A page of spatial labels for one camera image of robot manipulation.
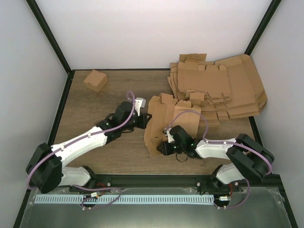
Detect grey metal front plate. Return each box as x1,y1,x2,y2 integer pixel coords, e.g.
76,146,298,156
19,187,293,228

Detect black left frame post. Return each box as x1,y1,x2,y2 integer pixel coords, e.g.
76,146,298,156
25,0,72,73

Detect black frame post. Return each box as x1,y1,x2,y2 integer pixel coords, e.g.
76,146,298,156
25,0,72,73
244,0,281,56

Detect folded small cardboard box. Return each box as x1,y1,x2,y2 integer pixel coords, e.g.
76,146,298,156
83,70,108,93

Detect black right frame post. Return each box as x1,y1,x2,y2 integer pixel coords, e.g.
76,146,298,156
244,0,281,56

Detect stack of flat cardboard boxes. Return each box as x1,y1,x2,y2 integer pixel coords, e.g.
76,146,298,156
168,54,267,127

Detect black aluminium frame rail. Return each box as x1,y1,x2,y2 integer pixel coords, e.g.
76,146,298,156
30,173,281,190

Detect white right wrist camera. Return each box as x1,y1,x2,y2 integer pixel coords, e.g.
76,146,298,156
162,127,174,143

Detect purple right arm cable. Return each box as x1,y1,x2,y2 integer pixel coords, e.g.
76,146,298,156
166,110,273,209

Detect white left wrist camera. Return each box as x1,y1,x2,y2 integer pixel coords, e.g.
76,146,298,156
135,97,146,113

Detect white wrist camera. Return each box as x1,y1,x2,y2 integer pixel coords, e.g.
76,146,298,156
162,127,174,143
135,97,146,113

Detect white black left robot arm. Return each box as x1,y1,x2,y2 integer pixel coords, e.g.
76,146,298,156
26,98,152,193

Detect light blue slotted cable duct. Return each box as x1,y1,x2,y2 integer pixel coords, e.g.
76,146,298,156
34,194,214,205

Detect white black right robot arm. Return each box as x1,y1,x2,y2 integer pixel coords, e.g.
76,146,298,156
156,125,275,191

